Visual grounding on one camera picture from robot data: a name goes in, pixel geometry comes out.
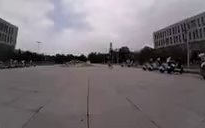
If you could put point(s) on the dark glass building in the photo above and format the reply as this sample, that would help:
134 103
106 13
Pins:
1 36

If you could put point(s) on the distant tower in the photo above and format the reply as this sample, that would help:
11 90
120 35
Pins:
110 48

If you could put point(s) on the row of trees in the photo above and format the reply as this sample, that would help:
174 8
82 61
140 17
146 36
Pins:
70 58

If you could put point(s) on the pale office building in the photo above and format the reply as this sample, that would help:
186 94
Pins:
186 35

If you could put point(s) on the lamp pole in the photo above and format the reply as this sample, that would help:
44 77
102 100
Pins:
38 46

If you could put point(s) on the row of parked scooters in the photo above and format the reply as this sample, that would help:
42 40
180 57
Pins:
166 66

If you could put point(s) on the row of parked bicycles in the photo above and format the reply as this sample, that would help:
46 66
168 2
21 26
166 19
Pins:
10 63

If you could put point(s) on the grass strip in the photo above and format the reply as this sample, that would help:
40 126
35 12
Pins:
191 70

